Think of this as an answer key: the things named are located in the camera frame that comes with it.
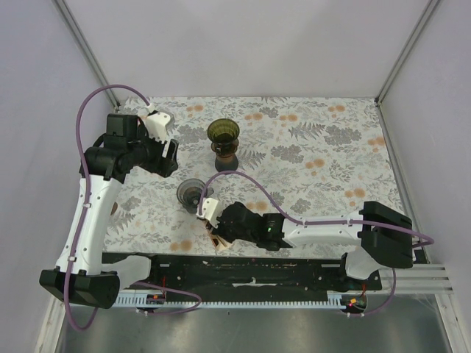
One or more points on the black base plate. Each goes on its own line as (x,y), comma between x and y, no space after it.
(252,277)

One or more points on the floral table mat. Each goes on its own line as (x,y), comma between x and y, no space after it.
(306,156)

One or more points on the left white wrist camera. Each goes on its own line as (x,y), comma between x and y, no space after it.
(158,124)

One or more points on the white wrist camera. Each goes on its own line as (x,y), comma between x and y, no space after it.
(158,124)
(211,210)

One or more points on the right aluminium frame post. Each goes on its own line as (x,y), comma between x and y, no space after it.
(419,27)

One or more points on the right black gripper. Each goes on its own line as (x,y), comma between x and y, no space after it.
(219,231)

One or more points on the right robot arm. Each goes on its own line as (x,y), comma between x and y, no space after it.
(378,233)

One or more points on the red grey coffee server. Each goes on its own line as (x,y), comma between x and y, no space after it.
(226,159)

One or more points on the left aluminium frame post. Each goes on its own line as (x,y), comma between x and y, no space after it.
(73,27)

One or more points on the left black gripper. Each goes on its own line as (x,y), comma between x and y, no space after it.
(170,162)

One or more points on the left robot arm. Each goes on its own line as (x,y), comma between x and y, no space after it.
(79,274)

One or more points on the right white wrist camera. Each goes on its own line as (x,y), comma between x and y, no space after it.
(211,210)

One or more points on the aluminium frame post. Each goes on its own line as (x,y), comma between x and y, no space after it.
(73,27)
(419,27)

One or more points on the white slotted cable duct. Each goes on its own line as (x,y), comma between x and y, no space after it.
(151,299)

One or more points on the olive green dripper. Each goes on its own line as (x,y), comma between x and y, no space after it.
(223,131)

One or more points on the grey clear dripper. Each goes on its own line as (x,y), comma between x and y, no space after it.
(189,193)

